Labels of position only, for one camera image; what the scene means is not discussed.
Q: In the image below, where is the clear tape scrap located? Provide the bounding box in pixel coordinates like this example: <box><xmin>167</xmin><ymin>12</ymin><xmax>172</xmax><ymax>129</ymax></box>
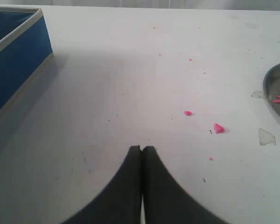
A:
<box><xmin>258</xmin><ymin>128</ymin><xmax>276</xmax><ymax>146</ymax></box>

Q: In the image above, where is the blue fabric storage box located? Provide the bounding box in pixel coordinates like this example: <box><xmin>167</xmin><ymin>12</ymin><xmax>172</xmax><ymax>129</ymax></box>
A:
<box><xmin>0</xmin><ymin>7</ymin><xmax>54</xmax><ymax>117</ymax></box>

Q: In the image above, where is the small pink dough crumb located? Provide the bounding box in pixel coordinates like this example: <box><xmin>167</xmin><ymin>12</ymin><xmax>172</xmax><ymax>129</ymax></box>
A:
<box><xmin>184</xmin><ymin>111</ymin><xmax>192</xmax><ymax>116</ymax></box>

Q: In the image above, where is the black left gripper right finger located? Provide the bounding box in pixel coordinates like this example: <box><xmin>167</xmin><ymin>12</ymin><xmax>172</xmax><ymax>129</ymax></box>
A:
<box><xmin>142</xmin><ymin>146</ymin><xmax>223</xmax><ymax>224</ymax></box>

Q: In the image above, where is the large pink dough crumb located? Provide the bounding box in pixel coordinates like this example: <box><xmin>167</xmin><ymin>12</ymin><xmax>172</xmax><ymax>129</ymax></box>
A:
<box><xmin>213</xmin><ymin>123</ymin><xmax>225</xmax><ymax>134</ymax></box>

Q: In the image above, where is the round steel plate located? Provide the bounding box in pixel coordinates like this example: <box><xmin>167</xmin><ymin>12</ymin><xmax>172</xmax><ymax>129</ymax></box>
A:
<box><xmin>263</xmin><ymin>63</ymin><xmax>280</xmax><ymax>124</ymax></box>

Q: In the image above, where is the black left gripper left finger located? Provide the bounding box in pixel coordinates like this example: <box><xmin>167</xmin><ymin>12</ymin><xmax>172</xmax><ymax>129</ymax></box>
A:
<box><xmin>65</xmin><ymin>146</ymin><xmax>142</xmax><ymax>224</ymax></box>

